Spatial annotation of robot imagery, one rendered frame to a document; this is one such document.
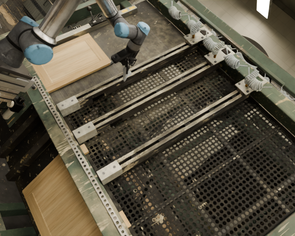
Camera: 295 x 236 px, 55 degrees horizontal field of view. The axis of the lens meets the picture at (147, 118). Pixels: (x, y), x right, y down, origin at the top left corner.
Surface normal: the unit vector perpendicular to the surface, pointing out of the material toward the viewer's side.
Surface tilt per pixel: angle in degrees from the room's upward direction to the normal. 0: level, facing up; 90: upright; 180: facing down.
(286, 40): 90
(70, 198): 90
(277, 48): 90
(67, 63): 59
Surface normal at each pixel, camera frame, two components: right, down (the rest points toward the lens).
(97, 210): -0.01, -0.55
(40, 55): 0.43, 0.77
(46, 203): -0.44, -0.23
